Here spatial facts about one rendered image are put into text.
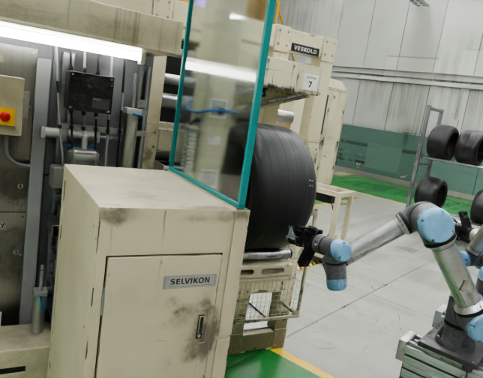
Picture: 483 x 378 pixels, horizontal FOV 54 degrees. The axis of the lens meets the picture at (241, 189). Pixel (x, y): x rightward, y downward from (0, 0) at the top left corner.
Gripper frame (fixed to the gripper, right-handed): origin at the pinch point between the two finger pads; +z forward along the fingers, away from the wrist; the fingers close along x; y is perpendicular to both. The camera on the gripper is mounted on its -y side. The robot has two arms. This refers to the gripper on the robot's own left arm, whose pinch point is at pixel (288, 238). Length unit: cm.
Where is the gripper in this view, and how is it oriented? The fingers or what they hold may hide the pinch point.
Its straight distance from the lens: 202.2
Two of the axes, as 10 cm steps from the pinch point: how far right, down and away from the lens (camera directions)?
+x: -8.7, -0.4, -4.9
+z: -4.8, -1.0, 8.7
